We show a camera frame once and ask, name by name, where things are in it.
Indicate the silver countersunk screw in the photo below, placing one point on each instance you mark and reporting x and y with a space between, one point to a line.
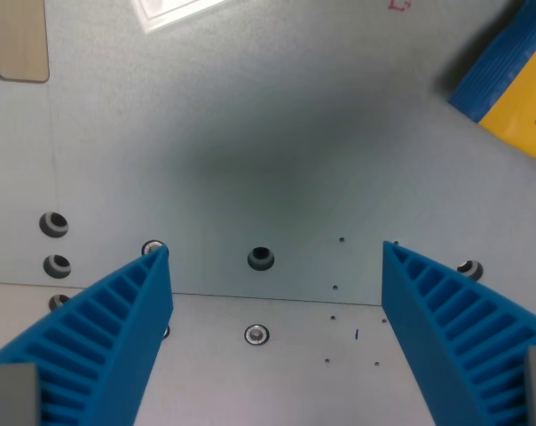
152 247
256 334
165 331

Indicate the blue and yellow box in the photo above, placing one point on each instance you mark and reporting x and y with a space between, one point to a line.
512 80

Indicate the white paper sticker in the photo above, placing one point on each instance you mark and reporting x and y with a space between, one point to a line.
170 11

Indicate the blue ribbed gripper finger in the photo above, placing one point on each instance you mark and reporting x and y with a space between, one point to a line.
117 328
454 337

